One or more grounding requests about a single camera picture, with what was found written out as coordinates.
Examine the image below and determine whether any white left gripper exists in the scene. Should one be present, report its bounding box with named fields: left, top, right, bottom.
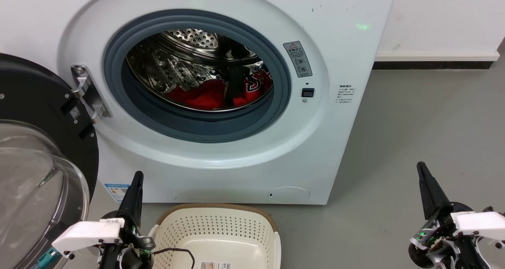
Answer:
left=52, top=171, right=155, bottom=269

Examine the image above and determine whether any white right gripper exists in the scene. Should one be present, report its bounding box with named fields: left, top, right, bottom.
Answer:
left=408, top=162, right=505, bottom=269

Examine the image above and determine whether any red garment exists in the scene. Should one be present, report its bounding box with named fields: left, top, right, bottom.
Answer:
left=165, top=70, right=273, bottom=111

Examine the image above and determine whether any cream perforated laundry basket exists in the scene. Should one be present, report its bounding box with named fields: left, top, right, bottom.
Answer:
left=148, top=204, right=281, bottom=269

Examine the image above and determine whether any stainless steel washing machine drum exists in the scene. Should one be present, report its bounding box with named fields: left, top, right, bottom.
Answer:
left=126, top=28, right=274, bottom=112

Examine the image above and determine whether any black glass washer door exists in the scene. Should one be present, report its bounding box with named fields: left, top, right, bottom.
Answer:
left=0, top=53, right=99, bottom=269

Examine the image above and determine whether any blue energy label sticker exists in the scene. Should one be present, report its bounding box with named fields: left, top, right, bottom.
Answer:
left=104, top=183, right=131, bottom=203

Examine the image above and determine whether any grey rubber door gasket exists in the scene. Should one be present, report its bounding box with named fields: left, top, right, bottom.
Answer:
left=103, top=9, right=292, bottom=143

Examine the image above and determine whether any white front-load washing machine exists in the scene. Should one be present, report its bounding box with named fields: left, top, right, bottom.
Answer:
left=0, top=0, right=397, bottom=205

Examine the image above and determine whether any small text label sticker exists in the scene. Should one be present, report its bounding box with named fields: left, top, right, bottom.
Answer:
left=336, top=84, right=357, bottom=105

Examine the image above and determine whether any white and black baseboard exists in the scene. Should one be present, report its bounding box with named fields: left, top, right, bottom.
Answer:
left=373, top=51, right=500, bottom=70

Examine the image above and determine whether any silver door hinge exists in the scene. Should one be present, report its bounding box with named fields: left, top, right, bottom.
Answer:
left=71, top=65, right=112, bottom=123

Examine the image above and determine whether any round filter cover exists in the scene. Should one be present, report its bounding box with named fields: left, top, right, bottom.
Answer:
left=268, top=187, right=310, bottom=204

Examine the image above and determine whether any grey warning sticker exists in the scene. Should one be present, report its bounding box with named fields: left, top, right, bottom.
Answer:
left=283, top=41, right=313, bottom=78

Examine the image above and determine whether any thin black cable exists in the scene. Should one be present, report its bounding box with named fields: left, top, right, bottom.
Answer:
left=152, top=248, right=195, bottom=269

